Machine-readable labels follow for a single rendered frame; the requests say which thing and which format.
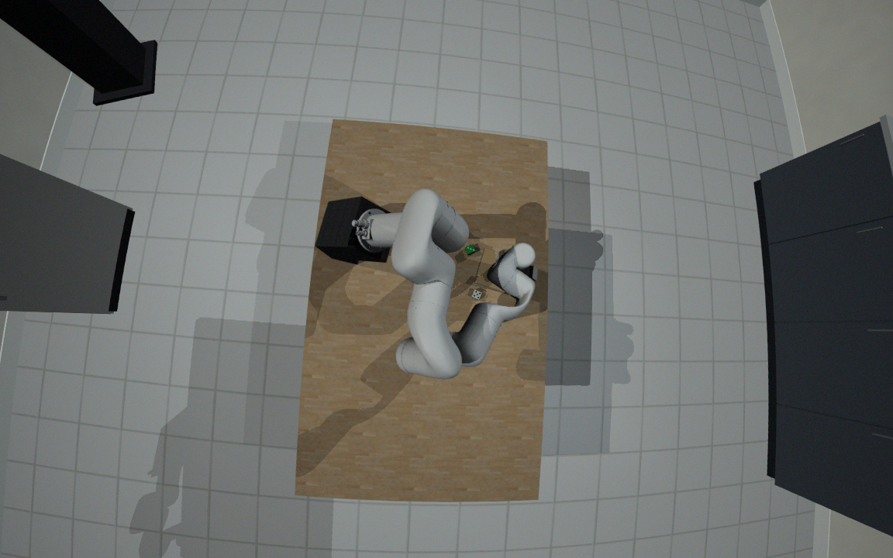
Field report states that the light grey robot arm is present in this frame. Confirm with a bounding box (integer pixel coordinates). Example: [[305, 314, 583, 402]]
[[352, 188, 538, 379]]

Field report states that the tan square mat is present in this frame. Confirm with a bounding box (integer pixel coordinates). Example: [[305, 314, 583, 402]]
[[474, 248, 506, 293]]

